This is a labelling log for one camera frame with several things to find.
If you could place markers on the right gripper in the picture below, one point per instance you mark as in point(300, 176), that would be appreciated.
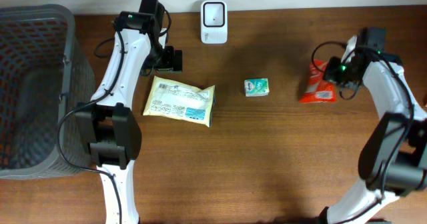
point(332, 72)

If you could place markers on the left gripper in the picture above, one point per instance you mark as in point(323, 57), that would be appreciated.
point(177, 60)

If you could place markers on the red snack bag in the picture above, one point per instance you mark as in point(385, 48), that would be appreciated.
point(318, 90)

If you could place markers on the yellow snack bag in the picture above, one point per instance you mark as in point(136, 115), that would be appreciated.
point(175, 100)

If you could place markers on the teal tissue pack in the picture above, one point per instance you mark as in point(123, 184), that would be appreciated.
point(256, 87)

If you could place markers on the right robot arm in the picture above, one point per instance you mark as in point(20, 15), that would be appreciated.
point(392, 163)

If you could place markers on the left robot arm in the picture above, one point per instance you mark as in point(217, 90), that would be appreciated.
point(109, 131)

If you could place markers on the grey plastic mesh basket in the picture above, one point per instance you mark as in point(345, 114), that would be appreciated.
point(44, 75)

